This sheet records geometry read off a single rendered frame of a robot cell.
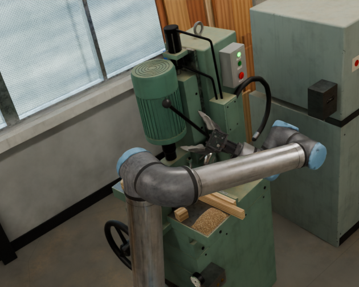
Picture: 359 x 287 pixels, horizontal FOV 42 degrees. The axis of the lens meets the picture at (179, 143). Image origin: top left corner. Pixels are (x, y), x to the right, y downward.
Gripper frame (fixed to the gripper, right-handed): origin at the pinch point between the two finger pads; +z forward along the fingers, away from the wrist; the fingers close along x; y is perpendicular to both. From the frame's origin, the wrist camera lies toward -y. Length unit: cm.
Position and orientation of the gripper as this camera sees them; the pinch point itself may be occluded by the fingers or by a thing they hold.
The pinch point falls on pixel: (188, 128)
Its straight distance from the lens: 173.3
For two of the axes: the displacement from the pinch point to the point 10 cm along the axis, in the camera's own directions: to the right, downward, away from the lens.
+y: 0.6, -1.0, -9.9
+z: -9.0, -4.4, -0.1
